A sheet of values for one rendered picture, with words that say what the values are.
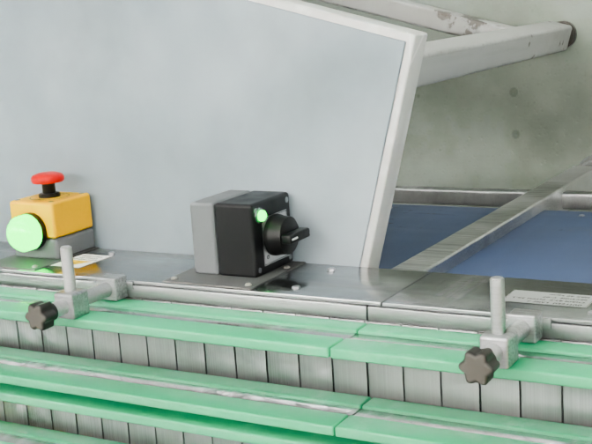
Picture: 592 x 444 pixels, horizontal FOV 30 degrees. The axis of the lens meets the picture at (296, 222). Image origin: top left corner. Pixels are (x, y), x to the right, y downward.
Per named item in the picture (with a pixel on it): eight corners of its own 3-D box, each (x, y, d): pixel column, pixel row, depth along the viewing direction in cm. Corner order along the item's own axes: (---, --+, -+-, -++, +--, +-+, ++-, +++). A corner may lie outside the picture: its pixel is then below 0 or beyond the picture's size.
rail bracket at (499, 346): (508, 333, 99) (451, 382, 87) (506, 254, 97) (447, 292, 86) (552, 337, 97) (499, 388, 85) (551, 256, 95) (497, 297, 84)
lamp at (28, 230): (20, 247, 134) (3, 253, 131) (17, 211, 133) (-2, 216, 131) (48, 249, 132) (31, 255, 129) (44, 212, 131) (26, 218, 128)
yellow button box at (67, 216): (55, 243, 141) (14, 256, 135) (49, 186, 140) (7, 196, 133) (98, 247, 138) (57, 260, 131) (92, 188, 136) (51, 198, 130)
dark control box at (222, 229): (236, 256, 127) (194, 274, 120) (231, 188, 126) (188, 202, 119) (298, 260, 123) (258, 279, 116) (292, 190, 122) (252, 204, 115)
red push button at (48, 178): (25, 202, 134) (23, 174, 133) (48, 196, 137) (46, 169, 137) (51, 203, 132) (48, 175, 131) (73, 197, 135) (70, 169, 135)
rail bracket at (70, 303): (107, 294, 122) (21, 329, 110) (100, 229, 120) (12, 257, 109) (136, 297, 120) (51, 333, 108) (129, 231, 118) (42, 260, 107)
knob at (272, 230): (285, 249, 121) (313, 251, 119) (264, 259, 117) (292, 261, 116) (283, 210, 120) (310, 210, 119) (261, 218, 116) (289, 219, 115)
